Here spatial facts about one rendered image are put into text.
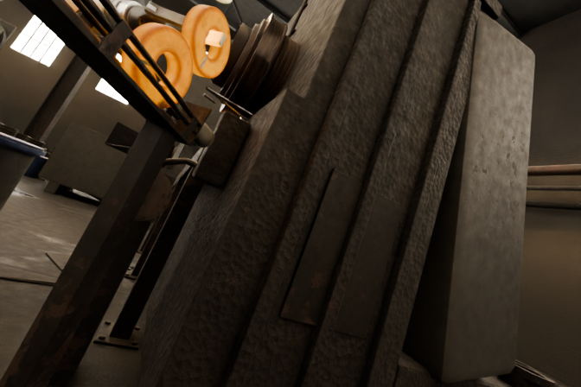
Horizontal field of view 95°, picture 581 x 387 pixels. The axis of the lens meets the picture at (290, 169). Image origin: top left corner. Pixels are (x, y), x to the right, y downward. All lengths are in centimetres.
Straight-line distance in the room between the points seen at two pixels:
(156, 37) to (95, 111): 1106
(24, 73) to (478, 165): 1220
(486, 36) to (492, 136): 42
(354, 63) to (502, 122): 81
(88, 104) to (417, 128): 1124
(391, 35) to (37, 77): 1175
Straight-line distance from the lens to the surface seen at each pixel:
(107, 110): 1157
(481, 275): 132
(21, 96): 1218
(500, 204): 141
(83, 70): 826
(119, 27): 49
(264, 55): 107
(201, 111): 71
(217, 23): 71
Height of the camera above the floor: 51
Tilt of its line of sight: 13 degrees up
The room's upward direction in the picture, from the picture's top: 22 degrees clockwise
